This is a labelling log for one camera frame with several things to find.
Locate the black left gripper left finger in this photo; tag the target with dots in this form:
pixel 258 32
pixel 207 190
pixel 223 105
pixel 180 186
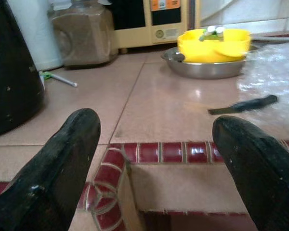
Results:
pixel 50 180

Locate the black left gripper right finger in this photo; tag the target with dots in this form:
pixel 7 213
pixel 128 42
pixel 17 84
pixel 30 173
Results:
pixel 262 180

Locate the steel bowl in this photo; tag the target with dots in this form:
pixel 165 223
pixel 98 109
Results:
pixel 202 71

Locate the yellow plastic bowl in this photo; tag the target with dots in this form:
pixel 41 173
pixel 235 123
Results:
pixel 202 51

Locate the steel spoon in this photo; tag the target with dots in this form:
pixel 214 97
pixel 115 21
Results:
pixel 178 57

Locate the small black flat piece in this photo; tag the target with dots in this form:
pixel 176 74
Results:
pixel 250 103

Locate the green white training chopsticks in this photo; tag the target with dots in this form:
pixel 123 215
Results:
pixel 62 80

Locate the clear bubble wrap sheet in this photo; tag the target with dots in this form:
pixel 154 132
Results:
pixel 274 77

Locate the black electric kettle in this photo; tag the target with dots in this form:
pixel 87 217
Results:
pixel 12 72

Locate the brown powder plastic jar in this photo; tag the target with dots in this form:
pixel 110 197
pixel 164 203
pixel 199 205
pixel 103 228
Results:
pixel 86 41

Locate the white plastic jug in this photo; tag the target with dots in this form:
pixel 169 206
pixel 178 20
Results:
pixel 36 36

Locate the green white plastic utensil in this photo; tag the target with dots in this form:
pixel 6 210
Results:
pixel 208 36

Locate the beige water ionizer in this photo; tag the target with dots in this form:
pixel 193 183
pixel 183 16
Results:
pixel 135 38

